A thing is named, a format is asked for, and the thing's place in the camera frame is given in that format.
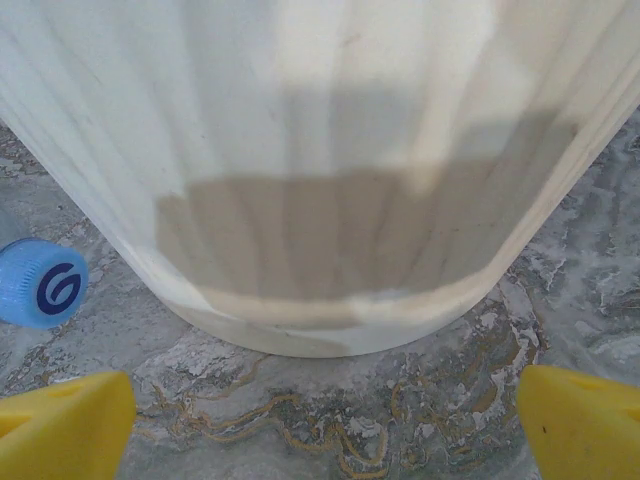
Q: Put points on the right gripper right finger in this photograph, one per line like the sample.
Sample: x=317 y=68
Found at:
x=585 y=430

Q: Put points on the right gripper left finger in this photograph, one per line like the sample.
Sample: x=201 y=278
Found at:
x=65 y=430

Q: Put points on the clear bottle blue label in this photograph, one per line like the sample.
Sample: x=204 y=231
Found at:
x=47 y=285

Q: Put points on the white plastic waste bin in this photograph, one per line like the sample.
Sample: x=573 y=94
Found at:
x=320 y=150

